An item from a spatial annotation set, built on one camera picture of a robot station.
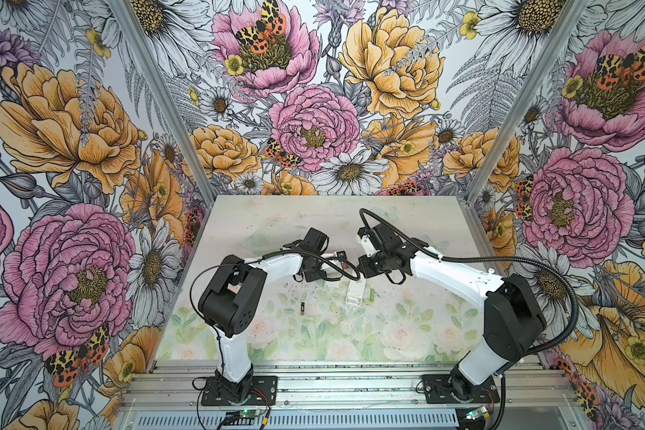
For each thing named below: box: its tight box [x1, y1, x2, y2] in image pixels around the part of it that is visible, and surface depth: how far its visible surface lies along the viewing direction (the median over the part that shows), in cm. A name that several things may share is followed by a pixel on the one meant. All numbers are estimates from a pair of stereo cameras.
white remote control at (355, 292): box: [345, 277, 367, 307], surface depth 93 cm
